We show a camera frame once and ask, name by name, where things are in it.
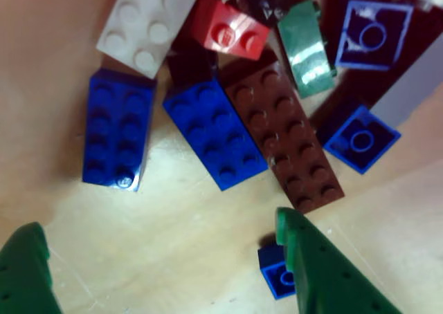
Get white lego brick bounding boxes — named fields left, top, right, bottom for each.
left=96, top=0, right=204, bottom=79

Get small red lego brick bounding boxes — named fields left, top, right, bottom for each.
left=192, top=0, right=271, bottom=62

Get long blue lego brick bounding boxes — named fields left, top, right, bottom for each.
left=82, top=68, right=159, bottom=193
left=162, top=78, right=269, bottom=192

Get small blue lego brick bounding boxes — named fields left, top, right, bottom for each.
left=257, top=243, right=298, bottom=300
left=323, top=104, right=402, bottom=175
left=334, top=0, right=415, bottom=72

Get brown lego plate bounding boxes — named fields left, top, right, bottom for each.
left=221, top=61, right=346, bottom=214

